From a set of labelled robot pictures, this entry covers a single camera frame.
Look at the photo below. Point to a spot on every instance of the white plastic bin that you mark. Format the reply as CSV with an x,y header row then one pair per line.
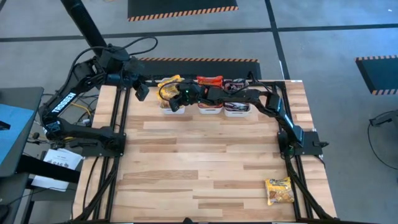
x,y
174,111
211,110
237,114

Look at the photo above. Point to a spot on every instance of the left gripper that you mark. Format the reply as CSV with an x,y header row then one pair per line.
x,y
135,71

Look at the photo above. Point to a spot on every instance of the black stand foot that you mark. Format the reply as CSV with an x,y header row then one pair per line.
x,y
385,117

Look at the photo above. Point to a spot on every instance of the white paper sheet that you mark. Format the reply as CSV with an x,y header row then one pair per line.
x,y
66,157

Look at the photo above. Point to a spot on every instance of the black table-level camera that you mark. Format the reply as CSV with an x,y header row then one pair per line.
x,y
187,221

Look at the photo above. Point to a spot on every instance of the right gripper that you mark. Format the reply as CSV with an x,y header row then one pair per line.
x,y
191,93

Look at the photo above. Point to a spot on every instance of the black pole stand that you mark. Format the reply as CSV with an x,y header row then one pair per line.
x,y
81,18

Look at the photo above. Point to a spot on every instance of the blue desk mat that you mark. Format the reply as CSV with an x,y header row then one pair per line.
x,y
15,140

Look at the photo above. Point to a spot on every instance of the black Fire Noodle pack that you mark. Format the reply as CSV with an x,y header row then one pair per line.
x,y
237,106
236,84

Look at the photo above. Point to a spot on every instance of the black desk bar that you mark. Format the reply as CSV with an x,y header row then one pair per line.
x,y
46,169

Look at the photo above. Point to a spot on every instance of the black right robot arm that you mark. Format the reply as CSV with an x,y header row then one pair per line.
x,y
242,95

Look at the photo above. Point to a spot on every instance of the long black hazard-striped floor mat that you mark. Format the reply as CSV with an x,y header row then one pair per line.
x,y
202,70

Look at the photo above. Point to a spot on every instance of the dark grey desk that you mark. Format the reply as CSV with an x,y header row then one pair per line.
x,y
21,96

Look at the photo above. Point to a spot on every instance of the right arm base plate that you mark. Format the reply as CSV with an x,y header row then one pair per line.
x,y
314,140

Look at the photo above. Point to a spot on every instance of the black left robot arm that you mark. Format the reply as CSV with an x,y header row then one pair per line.
x,y
63,104

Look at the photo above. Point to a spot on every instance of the black aluminium table frame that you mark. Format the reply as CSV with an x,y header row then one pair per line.
x,y
279,84

